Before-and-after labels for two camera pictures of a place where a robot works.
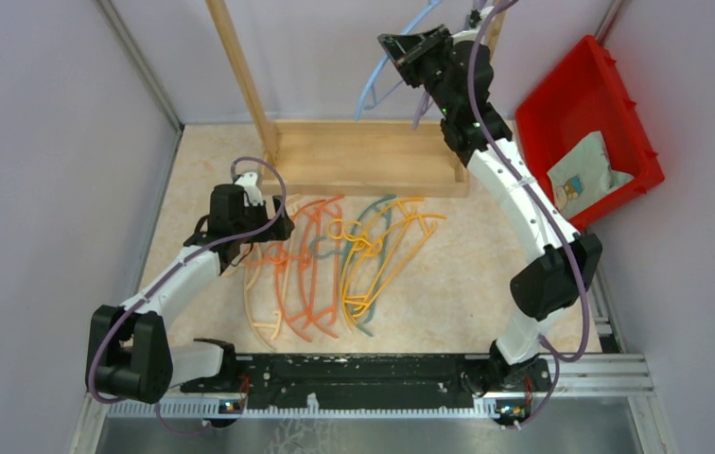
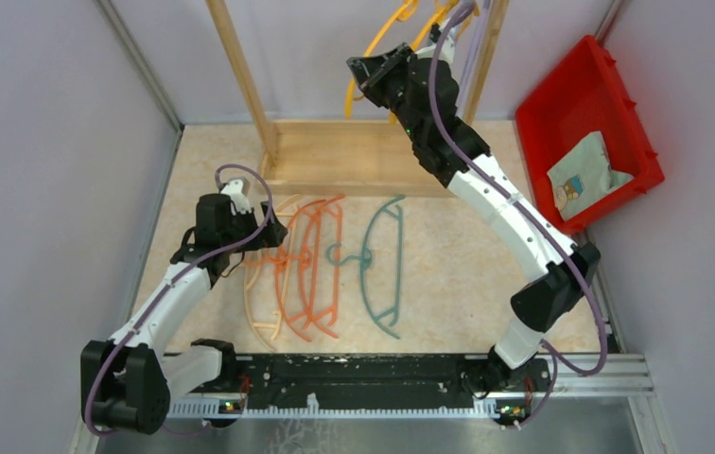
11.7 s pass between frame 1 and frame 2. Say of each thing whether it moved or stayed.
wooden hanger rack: stayed
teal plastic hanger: moved
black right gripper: moved
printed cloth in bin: stayed
